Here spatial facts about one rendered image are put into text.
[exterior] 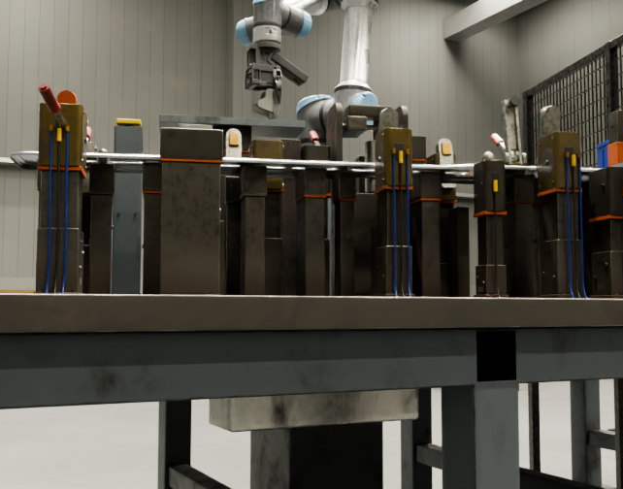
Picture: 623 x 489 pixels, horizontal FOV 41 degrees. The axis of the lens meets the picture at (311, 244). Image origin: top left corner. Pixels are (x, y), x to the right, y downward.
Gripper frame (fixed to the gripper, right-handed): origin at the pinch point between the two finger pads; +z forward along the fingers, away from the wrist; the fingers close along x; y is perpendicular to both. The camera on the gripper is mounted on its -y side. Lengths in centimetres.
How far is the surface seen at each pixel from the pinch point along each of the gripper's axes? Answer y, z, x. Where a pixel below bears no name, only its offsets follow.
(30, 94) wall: 48, -247, -994
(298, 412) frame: 21, 65, 82
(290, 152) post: 0.4, 11.1, 14.7
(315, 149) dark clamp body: -4.6, 10.9, 19.1
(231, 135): 16.3, 8.6, 18.4
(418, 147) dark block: -31.5, 9.0, 21.0
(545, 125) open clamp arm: -42, 10, 59
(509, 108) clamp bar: -55, -2, 27
